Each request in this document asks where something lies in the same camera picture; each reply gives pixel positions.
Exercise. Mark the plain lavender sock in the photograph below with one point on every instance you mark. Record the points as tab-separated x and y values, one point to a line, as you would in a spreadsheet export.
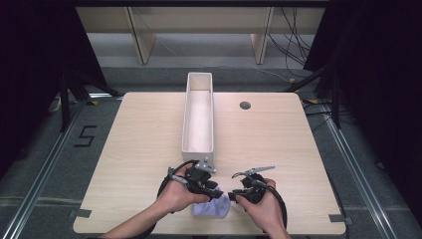
209	209

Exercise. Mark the person's right hand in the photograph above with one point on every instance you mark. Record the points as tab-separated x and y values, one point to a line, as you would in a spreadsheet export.
267	212

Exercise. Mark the round grey table grommet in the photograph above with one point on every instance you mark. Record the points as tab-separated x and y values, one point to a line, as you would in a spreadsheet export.
245	105

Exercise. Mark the person's left hand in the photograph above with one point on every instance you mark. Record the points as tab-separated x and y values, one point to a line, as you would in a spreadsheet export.
174	195

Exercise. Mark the black curtain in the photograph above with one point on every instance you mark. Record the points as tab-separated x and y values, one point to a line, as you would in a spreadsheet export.
36	66
381	83

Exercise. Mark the metal floor rail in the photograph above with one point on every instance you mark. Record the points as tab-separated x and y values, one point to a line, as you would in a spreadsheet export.
43	176
358	176

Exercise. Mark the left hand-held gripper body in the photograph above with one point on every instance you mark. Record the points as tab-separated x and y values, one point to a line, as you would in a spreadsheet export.
197	176

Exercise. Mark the black metal stand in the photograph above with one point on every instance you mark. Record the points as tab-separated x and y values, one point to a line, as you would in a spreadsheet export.
335	96
66	99

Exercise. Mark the long white storage box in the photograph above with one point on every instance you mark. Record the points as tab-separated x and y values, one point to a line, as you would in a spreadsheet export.
198	119

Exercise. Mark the grey tape strip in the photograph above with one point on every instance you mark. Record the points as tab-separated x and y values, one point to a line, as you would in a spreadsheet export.
81	213
339	218

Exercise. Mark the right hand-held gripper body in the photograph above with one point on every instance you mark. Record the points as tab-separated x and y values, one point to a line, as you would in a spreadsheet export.
253	192

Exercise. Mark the beige wooden shelf unit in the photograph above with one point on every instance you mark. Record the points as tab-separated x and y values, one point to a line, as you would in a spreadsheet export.
199	20

